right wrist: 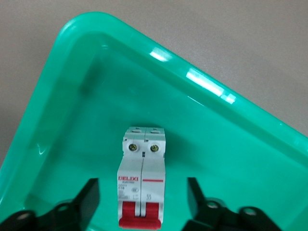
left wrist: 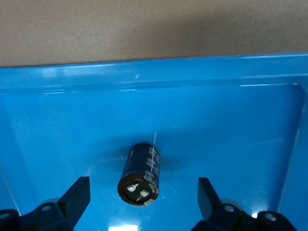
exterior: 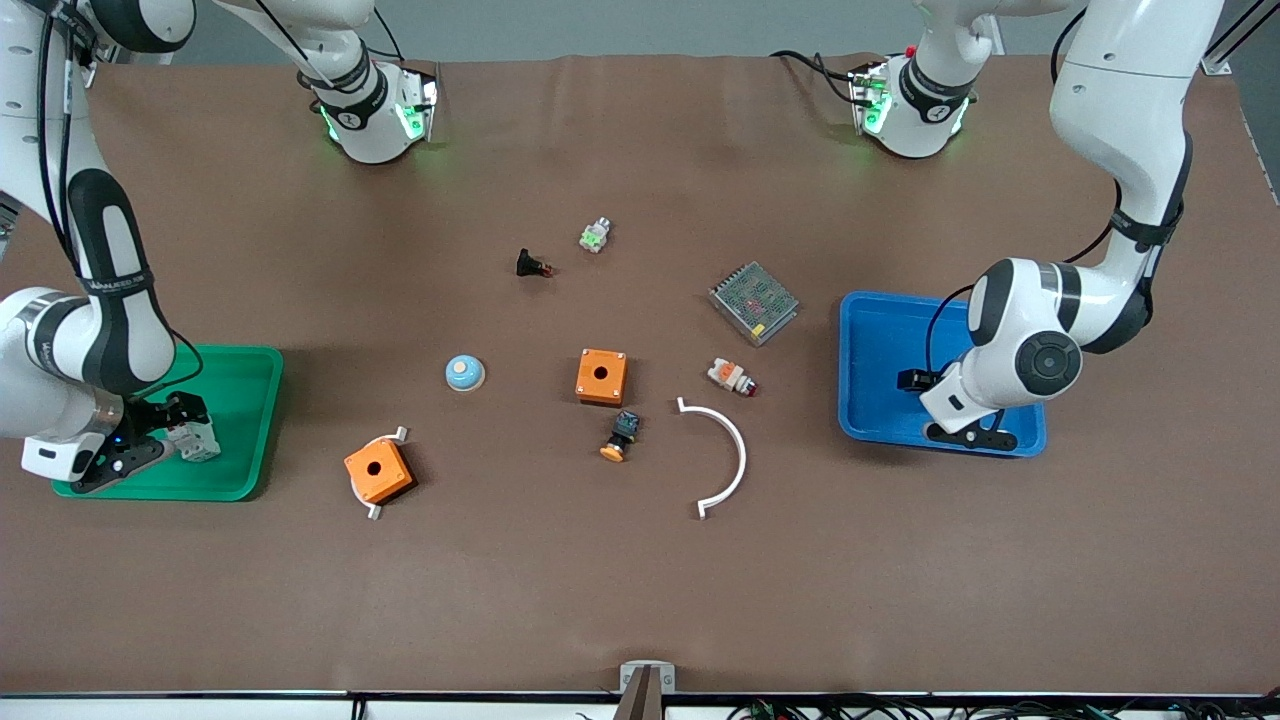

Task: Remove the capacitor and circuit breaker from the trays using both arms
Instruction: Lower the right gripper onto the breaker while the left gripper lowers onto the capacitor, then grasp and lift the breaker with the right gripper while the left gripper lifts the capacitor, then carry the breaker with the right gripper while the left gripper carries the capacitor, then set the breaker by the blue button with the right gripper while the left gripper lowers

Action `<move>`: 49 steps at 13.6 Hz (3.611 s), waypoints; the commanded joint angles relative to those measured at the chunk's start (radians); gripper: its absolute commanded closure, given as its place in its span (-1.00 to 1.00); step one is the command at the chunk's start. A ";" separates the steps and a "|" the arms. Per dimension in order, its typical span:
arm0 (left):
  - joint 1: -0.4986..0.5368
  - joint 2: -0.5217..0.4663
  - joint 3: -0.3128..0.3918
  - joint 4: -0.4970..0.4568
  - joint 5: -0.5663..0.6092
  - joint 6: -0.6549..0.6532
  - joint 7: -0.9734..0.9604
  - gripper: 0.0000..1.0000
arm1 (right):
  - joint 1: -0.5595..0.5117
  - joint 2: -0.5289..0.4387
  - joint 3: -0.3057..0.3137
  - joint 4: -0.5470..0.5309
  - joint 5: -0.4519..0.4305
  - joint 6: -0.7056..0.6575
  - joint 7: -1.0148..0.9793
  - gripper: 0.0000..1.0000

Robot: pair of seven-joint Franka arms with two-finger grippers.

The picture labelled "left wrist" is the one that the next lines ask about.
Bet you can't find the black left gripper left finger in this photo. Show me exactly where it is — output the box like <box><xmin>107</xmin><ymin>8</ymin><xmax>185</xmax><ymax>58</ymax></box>
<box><xmin>20</xmin><ymin>176</ymin><xmax>92</xmax><ymax>231</ymax></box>

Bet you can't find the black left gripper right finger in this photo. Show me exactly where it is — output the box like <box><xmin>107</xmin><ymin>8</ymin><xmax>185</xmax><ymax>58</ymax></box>
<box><xmin>192</xmin><ymin>177</ymin><xmax>297</xmax><ymax>231</ymax></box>

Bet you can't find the dark cylindrical capacitor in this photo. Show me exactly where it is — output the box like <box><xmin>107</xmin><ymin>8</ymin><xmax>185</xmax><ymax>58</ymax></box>
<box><xmin>117</xmin><ymin>142</ymin><xmax>161</xmax><ymax>207</ymax></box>

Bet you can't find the blue plastic tray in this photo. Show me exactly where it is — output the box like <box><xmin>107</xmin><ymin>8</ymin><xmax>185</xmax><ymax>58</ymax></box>
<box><xmin>0</xmin><ymin>52</ymin><xmax>308</xmax><ymax>231</ymax></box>

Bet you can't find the brown table mat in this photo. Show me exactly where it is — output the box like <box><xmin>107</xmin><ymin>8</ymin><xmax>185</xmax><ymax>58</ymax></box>
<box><xmin>0</xmin><ymin>0</ymin><xmax>308</xmax><ymax>68</ymax></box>

